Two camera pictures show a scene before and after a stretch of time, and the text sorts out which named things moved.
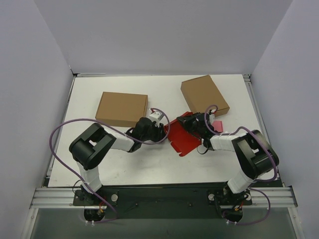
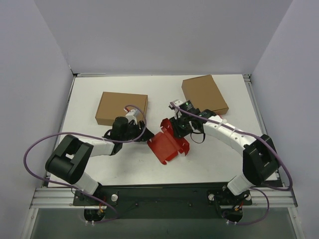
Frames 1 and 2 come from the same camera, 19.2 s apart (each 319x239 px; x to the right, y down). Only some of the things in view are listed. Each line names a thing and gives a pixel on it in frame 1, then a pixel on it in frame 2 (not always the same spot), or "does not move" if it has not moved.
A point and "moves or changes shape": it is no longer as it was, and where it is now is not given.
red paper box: [181, 140] moves or changes shape
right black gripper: [187, 122] -> [179, 126]
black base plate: [165, 200] does not move
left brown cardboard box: [122, 109] does not move
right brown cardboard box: [201, 92] does not move
